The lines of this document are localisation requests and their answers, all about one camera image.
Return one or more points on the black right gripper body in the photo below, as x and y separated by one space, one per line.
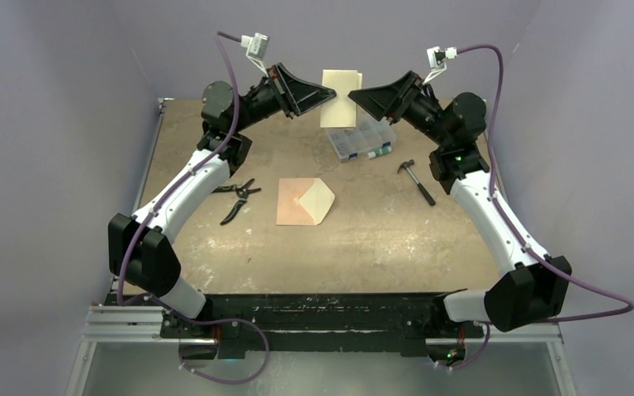
406 104

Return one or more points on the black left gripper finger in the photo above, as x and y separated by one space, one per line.
303 90
304 107

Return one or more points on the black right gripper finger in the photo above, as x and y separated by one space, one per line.
388 113
386 97

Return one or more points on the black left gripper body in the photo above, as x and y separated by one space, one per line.
270 71

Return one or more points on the pink lined letter paper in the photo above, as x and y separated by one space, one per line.
341 111

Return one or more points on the pink and cream envelope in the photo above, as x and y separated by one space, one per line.
303 201

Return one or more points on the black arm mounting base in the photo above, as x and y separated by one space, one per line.
400 323

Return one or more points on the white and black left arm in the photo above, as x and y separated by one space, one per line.
140 245

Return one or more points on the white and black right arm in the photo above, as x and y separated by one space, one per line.
532 284

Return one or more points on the clear plastic organizer box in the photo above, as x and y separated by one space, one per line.
369 134

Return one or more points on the green and white marker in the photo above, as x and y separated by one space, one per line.
384 150

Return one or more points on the small black hammer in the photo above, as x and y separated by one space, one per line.
407 165

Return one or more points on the black pruning shears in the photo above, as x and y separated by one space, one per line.
242 191

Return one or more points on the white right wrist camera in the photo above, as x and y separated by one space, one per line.
437 59

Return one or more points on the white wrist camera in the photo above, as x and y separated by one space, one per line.
256 47
437 59

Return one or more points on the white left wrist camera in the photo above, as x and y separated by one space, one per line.
256 47

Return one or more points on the aluminium extrusion frame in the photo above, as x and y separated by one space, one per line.
110 323

